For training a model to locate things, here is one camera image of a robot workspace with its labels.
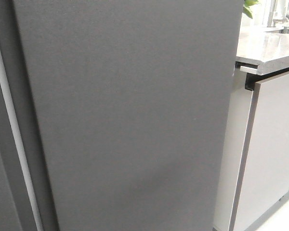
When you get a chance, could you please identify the metal kitchen faucet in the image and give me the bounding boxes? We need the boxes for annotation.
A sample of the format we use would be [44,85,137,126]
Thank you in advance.
[267,0,289,27]

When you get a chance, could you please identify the green plant leaves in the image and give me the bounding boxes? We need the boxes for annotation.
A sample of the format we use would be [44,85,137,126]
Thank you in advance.
[243,0,260,19]

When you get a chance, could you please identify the grey stone kitchen countertop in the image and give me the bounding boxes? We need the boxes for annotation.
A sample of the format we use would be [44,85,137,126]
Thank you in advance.
[236,26,289,76]

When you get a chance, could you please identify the white cabinet side panel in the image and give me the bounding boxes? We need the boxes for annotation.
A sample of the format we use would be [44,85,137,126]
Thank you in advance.
[213,67,252,231]

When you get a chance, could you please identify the dark grey fridge door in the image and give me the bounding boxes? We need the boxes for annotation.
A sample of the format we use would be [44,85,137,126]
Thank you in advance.
[0,0,243,231]
[0,47,38,231]

